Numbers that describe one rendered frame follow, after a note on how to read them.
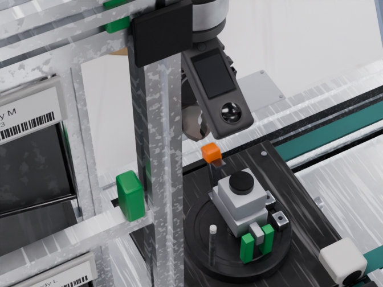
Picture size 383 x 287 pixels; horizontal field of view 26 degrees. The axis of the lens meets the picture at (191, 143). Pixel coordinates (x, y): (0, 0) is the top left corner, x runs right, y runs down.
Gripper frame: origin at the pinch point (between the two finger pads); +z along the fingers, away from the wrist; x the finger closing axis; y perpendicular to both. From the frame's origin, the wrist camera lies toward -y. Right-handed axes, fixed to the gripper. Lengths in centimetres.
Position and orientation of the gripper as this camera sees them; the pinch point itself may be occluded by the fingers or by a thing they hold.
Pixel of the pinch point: (201, 136)
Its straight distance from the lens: 106.1
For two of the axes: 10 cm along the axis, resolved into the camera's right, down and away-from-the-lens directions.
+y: -4.7, -7.0, 5.4
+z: 0.0, 6.2, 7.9
